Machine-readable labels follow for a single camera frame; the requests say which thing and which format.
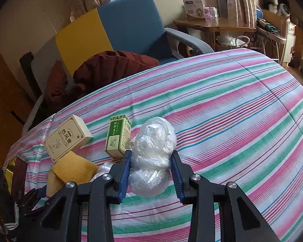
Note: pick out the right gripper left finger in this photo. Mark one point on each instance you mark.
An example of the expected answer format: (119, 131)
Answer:
(61, 217)

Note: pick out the yellow sponge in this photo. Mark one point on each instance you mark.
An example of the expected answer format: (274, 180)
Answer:
(54, 184)
(72, 167)

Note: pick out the beige ointment box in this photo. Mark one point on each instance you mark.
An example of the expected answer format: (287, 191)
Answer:
(71, 134)

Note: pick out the green medicine box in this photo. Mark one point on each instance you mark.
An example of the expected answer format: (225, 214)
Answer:
(118, 136)

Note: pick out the white plastic bag ball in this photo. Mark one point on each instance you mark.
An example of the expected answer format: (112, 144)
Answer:
(151, 158)

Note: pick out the striped bed sheet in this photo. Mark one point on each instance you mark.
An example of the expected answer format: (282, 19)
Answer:
(237, 115)

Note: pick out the wooden wardrobe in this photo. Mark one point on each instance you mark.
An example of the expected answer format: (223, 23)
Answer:
(15, 106)

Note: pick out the dark red jacket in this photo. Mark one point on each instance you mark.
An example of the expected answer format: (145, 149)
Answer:
(95, 73)

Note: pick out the wooden shelf unit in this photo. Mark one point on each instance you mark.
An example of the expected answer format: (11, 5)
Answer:
(276, 34)

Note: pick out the wooden desk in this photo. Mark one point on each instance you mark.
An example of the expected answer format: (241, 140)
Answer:
(213, 26)

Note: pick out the multicolour armchair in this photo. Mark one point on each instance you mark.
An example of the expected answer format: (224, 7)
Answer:
(119, 25)

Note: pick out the white round fan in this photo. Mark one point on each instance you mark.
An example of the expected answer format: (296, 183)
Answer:
(283, 10)

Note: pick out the white box on desk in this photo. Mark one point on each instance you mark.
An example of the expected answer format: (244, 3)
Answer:
(194, 9)

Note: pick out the patterned curtain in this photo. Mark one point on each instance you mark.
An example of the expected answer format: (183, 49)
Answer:
(241, 11)

